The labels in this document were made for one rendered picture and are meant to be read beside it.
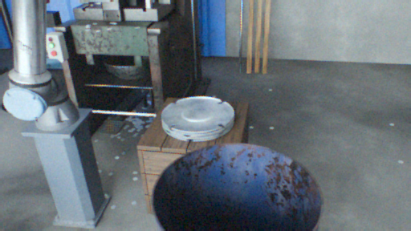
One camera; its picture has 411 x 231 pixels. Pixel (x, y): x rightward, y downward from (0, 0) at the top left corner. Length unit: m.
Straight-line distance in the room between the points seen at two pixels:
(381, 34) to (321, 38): 0.46
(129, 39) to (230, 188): 0.92
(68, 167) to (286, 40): 2.18
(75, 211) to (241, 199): 0.68
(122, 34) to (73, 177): 0.73
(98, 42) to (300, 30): 1.76
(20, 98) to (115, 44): 0.76
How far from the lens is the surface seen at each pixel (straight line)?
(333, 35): 3.07
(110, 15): 1.82
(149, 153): 1.32
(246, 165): 1.10
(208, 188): 1.13
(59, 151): 1.35
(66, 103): 1.31
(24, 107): 1.15
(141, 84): 1.90
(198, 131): 1.30
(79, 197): 1.46
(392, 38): 3.17
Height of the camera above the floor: 1.07
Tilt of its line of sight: 29 degrees down
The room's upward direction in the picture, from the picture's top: 2 degrees counter-clockwise
